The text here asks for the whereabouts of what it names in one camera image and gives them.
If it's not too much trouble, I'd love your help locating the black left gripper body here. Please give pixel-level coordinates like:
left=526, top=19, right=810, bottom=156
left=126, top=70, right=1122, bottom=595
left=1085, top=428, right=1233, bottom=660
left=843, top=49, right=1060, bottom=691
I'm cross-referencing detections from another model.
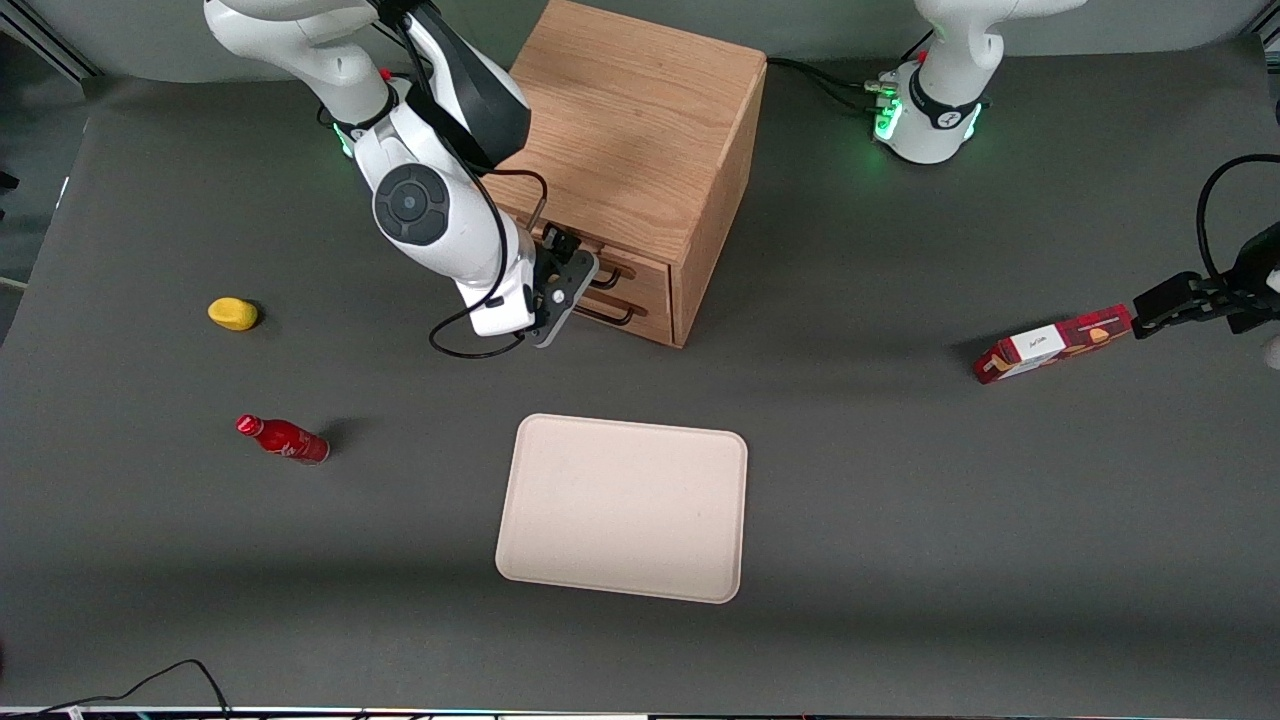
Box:
left=1205, top=222, right=1280, bottom=334

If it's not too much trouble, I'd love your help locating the wooden drawer with recessed front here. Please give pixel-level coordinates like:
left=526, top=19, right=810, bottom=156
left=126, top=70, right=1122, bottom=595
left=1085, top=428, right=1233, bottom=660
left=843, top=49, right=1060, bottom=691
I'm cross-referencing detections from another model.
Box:
left=515, top=210, right=674, bottom=306

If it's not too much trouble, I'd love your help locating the wooden drawer with plain front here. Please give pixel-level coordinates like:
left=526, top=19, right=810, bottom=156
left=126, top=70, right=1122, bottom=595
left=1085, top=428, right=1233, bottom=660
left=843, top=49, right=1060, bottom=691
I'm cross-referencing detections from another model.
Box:
left=560, top=283, right=674, bottom=348

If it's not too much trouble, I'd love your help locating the oak wooden drawer cabinet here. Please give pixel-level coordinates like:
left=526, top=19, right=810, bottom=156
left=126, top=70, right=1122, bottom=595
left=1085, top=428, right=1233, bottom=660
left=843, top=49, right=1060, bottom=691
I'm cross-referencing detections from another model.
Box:
left=445, top=0, right=768, bottom=349

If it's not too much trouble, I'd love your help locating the red cookie box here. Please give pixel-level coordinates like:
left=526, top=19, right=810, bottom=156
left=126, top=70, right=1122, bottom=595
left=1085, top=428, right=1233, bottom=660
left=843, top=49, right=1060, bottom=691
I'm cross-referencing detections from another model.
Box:
left=973, top=304, right=1134, bottom=386

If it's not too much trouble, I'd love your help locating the beige rectangular tray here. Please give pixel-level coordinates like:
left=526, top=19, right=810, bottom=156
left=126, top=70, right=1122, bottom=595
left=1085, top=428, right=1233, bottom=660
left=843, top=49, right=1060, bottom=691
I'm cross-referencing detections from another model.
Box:
left=495, top=413, right=749, bottom=605

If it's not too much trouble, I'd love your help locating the red soda bottle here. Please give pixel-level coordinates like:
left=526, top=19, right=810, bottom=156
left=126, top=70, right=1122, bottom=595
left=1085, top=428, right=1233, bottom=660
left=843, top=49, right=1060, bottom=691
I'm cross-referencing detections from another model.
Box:
left=235, top=413, right=331, bottom=466

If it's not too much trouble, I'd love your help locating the yellow lemon toy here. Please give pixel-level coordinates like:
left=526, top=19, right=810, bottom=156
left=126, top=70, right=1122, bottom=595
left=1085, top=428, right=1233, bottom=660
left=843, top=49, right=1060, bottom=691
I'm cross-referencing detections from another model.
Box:
left=207, top=297, right=260, bottom=332

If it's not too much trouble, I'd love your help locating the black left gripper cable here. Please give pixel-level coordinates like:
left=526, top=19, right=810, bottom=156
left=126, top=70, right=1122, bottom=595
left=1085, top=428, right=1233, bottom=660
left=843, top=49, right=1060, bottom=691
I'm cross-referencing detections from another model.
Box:
left=1197, top=154, right=1280, bottom=291

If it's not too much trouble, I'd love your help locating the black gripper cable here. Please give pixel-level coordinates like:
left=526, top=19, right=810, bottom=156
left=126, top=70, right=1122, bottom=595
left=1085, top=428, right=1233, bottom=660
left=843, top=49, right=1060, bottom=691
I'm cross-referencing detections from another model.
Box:
left=375, top=0, right=551, bottom=359
left=1197, top=154, right=1280, bottom=291

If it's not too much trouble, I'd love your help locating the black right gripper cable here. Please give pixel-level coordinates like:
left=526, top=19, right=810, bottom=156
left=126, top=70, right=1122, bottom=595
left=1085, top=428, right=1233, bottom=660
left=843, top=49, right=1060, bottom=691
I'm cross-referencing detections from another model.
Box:
left=375, top=0, right=551, bottom=359

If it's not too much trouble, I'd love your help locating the black left arm base cable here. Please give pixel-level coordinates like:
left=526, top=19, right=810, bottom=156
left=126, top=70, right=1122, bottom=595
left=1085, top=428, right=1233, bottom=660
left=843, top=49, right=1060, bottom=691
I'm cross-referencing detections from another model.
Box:
left=767, top=57, right=901, bottom=113

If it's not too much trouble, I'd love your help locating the thin black loose cable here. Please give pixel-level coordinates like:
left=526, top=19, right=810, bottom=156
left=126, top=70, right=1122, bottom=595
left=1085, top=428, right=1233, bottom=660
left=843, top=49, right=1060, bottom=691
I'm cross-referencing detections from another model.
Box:
left=0, top=659, right=233, bottom=720

